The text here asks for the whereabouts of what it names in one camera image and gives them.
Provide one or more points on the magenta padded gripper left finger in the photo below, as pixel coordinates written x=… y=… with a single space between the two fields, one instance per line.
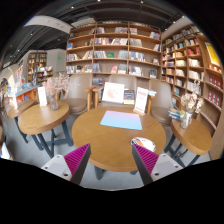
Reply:
x=70 y=167

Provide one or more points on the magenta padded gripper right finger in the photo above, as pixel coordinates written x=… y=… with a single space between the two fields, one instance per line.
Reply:
x=152 y=166

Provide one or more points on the colourful patterned computer mouse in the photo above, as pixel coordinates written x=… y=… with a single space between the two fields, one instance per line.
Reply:
x=143 y=142

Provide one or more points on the blue pink mouse pad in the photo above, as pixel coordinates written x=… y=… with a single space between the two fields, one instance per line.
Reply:
x=121 y=120

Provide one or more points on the stack of books right table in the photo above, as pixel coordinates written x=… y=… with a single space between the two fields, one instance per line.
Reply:
x=175 y=114

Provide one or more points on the round wooden right table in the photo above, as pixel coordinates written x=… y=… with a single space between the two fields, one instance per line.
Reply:
x=195 y=138

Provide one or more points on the round wooden left table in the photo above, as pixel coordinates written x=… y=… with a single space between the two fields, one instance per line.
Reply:
x=40 y=121

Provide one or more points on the white sign stand on centre table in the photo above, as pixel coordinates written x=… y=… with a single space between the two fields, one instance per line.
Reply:
x=141 y=101

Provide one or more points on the white sign stand on table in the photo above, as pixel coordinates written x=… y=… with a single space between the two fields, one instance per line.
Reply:
x=141 y=101
x=42 y=96

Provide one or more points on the beige armchair left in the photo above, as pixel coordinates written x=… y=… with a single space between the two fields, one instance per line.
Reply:
x=79 y=93

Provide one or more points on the beige armchair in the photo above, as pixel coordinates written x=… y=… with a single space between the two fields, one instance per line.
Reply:
x=159 y=105
x=79 y=93
x=129 y=82

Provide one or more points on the dark book on chair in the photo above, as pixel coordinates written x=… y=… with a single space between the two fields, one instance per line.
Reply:
x=129 y=97

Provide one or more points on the beige armchair right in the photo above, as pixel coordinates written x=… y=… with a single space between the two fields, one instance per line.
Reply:
x=159 y=105

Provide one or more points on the white sign stand on left table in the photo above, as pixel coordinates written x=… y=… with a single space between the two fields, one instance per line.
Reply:
x=42 y=96

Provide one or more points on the glass vase with dried flowers right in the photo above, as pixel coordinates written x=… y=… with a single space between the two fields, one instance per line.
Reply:
x=191 y=103

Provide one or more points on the glass vase with dried flowers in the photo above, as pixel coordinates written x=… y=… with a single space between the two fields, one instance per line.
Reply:
x=191 y=103
x=53 y=86

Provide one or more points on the white picture book on chair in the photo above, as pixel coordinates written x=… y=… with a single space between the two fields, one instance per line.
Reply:
x=113 y=92

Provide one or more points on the beige armchair centre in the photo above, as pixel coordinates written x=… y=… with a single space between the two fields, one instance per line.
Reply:
x=129 y=82

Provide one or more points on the small wooden table far left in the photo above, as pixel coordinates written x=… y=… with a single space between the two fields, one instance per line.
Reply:
x=15 y=113

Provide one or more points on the glass vase with dried flowers left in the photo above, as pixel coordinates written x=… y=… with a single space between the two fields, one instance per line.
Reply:
x=53 y=86

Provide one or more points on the distant wooden bookshelf left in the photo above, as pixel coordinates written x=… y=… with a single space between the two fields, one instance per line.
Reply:
x=37 y=69

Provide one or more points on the large wooden bookshelf centre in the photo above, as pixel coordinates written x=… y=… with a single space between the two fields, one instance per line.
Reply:
x=120 y=47

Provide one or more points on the wooden bookshelf right wall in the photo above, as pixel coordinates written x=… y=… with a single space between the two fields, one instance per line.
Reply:
x=188 y=56

